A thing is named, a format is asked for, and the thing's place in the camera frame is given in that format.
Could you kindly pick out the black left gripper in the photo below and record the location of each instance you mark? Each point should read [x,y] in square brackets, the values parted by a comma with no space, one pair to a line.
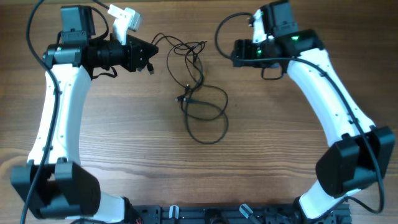
[136,58]

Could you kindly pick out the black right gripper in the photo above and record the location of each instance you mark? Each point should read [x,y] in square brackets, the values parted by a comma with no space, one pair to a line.
[237,53]

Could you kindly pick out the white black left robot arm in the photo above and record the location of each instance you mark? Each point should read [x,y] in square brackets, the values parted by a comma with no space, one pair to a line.
[53,184]

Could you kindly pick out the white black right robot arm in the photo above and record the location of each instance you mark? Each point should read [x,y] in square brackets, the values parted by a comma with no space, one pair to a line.
[358,151]

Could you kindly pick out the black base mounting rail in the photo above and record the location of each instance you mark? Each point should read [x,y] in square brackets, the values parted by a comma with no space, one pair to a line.
[268,214]

